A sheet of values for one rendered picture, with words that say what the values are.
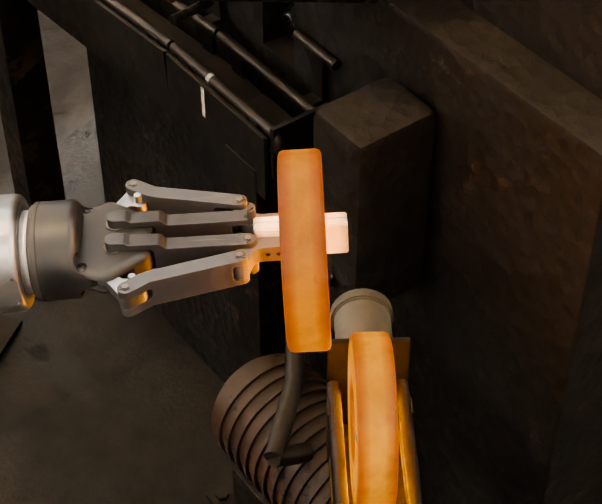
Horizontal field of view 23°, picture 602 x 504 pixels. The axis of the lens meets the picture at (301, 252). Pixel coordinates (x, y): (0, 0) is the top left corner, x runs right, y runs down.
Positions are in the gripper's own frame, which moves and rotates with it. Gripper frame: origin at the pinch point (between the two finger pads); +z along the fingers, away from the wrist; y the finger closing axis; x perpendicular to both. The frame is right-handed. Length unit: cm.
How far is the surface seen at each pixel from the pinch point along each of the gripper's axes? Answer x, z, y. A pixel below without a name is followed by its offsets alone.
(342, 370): -23.8, 2.7, -7.4
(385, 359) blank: -14.5, 6.1, 0.0
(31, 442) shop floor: -90, -42, -56
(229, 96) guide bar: -20.5, -7.3, -44.5
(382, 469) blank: -19.5, 5.3, 7.4
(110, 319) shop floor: -90, -32, -81
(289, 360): -34.7, -2.4, -18.9
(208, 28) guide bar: -22, -10, -59
